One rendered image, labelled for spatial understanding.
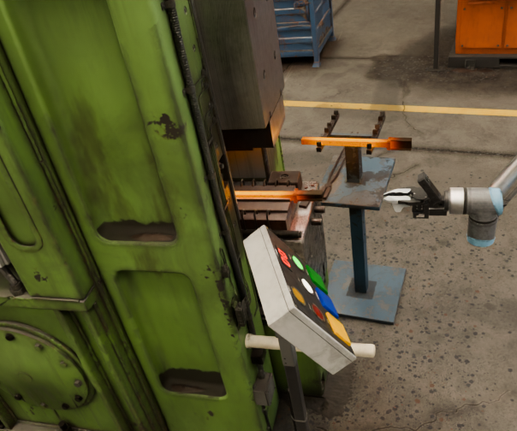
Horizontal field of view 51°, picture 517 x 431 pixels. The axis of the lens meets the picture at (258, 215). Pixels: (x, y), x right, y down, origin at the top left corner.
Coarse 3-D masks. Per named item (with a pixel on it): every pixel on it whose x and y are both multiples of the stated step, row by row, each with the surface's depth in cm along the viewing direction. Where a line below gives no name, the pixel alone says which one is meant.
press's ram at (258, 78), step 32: (224, 0) 143; (256, 0) 152; (224, 32) 148; (256, 32) 152; (224, 64) 154; (256, 64) 153; (224, 96) 160; (256, 96) 158; (224, 128) 167; (256, 128) 164
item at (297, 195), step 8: (240, 192) 203; (248, 192) 202; (256, 192) 202; (264, 192) 201; (272, 192) 200; (280, 192) 199; (288, 192) 198; (296, 192) 196; (304, 192) 196; (312, 192) 195; (320, 192) 194; (296, 200) 196; (304, 200) 197; (312, 200) 196; (320, 200) 195
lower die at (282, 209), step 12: (240, 204) 200; (252, 204) 199; (264, 204) 198; (276, 204) 196; (288, 204) 195; (252, 216) 195; (264, 216) 193; (276, 216) 192; (288, 216) 195; (252, 228) 196; (276, 228) 193; (288, 228) 195
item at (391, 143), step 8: (304, 144) 232; (312, 144) 230; (328, 144) 228; (336, 144) 227; (344, 144) 225; (352, 144) 224; (360, 144) 223; (376, 144) 220; (384, 144) 219; (392, 144) 219; (400, 144) 218; (408, 144) 216
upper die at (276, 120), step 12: (276, 108) 176; (276, 120) 176; (228, 132) 173; (240, 132) 172; (252, 132) 171; (264, 132) 170; (276, 132) 176; (228, 144) 176; (240, 144) 175; (252, 144) 174; (264, 144) 173
